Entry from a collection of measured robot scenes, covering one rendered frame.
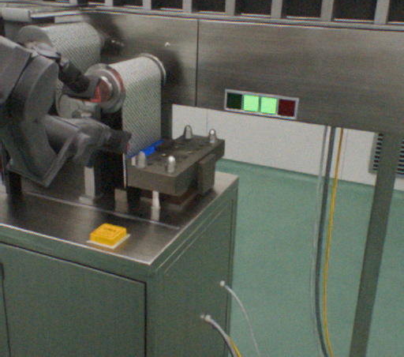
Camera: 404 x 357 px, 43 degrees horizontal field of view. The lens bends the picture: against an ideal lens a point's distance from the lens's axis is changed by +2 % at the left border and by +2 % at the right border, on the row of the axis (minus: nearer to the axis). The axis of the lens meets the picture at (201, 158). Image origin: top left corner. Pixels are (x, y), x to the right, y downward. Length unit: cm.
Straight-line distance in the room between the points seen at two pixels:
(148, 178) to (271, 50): 56
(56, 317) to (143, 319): 31
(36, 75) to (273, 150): 376
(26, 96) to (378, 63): 119
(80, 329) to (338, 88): 105
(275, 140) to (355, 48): 270
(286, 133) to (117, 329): 295
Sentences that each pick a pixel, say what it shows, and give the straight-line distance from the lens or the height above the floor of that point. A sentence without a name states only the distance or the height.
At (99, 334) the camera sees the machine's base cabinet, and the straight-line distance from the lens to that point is 157.
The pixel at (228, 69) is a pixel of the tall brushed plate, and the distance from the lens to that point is 171.
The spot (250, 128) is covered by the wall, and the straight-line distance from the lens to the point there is 428.
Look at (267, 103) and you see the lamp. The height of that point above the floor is 119.
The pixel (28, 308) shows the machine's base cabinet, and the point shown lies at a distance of 169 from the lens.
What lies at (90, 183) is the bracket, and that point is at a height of 95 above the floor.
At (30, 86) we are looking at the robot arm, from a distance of 58.
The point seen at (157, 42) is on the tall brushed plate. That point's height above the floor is 135.
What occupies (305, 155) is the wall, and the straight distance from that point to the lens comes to 421.
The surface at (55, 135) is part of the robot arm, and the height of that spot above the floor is 130.
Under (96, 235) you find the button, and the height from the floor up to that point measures 92.
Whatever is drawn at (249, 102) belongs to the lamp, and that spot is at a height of 119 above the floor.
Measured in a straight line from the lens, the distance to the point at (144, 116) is 166.
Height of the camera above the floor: 159
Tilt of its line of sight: 20 degrees down
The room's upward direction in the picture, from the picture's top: 2 degrees clockwise
